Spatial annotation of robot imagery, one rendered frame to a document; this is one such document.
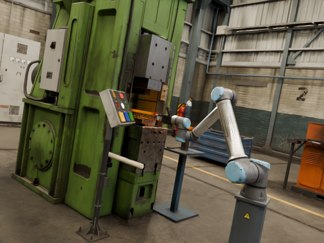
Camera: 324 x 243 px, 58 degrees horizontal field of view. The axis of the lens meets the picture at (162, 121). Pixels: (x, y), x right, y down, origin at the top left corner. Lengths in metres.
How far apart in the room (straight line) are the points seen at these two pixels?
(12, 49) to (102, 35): 4.89
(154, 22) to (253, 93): 8.28
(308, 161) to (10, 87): 6.47
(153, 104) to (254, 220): 1.59
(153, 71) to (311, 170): 3.67
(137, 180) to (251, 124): 8.38
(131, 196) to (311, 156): 3.60
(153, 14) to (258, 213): 2.01
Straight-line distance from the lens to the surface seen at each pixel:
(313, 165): 5.61
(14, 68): 7.67
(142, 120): 2.75
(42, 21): 8.60
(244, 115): 11.04
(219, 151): 6.43
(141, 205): 2.99
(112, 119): 2.17
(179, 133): 2.57
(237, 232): 2.28
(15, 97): 7.70
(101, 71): 2.85
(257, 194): 2.19
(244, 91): 11.17
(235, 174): 2.03
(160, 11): 3.10
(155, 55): 2.80
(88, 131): 2.91
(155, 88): 2.83
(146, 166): 2.86
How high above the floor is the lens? 1.17
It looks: 4 degrees down
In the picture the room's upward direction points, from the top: 10 degrees clockwise
